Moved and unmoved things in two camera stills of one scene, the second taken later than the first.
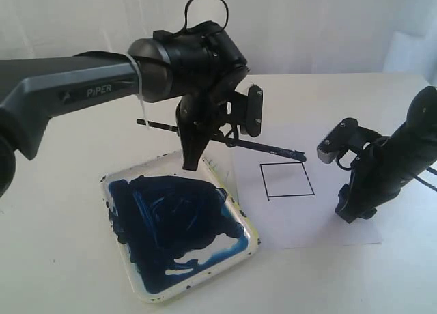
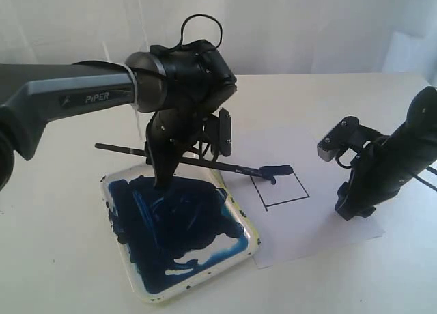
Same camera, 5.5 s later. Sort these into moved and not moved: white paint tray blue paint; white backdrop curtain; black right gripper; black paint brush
Moved: black paint brush
Not moved: white paint tray blue paint; white backdrop curtain; black right gripper
